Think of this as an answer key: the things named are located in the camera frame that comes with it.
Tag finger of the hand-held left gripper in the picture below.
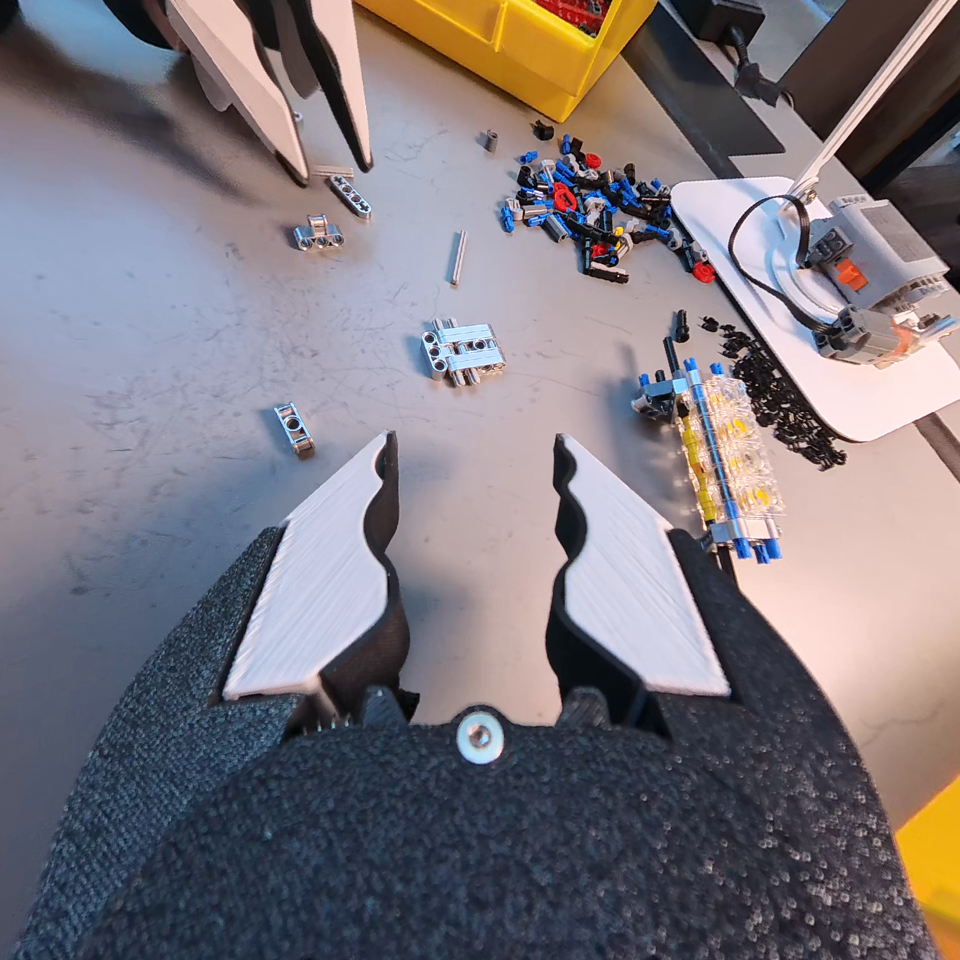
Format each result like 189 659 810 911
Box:
165 0 312 189
281 0 375 174

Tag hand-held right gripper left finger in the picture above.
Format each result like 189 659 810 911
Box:
223 430 414 723

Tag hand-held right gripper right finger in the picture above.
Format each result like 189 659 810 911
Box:
545 432 732 735

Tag chrome thin liftarm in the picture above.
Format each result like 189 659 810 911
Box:
327 174 374 221

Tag chrome two-hole beam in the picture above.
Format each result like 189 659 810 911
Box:
273 402 317 459

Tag yellow storage bin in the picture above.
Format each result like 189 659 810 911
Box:
354 0 661 123
894 778 960 960

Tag clear engine block model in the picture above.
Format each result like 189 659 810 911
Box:
631 336 786 582

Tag chrome T-shaped connector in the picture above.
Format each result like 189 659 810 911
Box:
291 214 348 253

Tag pile of black red beams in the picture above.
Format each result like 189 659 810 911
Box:
534 0 618 36

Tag pile of black pins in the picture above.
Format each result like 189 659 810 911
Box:
697 315 849 472

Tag pile of mixed small connectors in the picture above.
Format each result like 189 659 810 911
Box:
498 131 715 285

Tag chrome beam assembly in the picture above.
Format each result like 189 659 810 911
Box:
420 320 508 388

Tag white lamp base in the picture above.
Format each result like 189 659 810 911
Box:
669 176 960 444

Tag grey motor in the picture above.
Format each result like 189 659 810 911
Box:
813 300 960 370

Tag black power adapter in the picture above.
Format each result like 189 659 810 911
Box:
667 0 744 40

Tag grey battery box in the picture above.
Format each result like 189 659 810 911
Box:
796 193 955 312

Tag dark stand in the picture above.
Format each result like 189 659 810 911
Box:
778 0 960 181

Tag black adapter cable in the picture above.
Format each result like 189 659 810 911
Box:
721 26 796 106

